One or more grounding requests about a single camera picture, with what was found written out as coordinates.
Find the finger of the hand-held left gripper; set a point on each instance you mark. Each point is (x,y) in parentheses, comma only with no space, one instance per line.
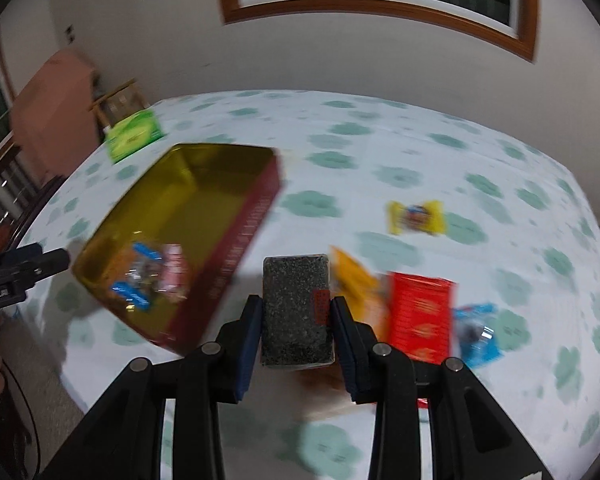
(20,255)
(47,265)

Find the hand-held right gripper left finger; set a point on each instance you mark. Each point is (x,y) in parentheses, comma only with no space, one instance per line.
(250,345)

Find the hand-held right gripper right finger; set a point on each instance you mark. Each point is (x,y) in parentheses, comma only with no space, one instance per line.
(345,350)

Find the dark speckled snack block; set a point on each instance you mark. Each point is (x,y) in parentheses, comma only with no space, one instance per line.
(292,305)

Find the orange snack packet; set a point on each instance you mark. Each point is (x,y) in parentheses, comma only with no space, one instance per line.
(355,280)

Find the red snack packet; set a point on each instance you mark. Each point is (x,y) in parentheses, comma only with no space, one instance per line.
(420,315)

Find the clear packet with blue ends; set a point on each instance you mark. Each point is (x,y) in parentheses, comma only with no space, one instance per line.
(130,295)

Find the light blue snack packet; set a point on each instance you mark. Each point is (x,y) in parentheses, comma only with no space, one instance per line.
(477,335)

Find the maroon tin box gold inside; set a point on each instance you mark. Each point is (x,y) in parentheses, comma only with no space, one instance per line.
(215,195)

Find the dark wooden chair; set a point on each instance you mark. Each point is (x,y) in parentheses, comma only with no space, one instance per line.
(10,210)

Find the yellow candy packet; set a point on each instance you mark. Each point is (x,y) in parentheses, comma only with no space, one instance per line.
(415,217)

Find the green tissue pack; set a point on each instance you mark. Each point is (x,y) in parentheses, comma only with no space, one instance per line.
(132,135)

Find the wooden framed window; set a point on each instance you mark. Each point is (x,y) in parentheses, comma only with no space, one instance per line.
(380,7)

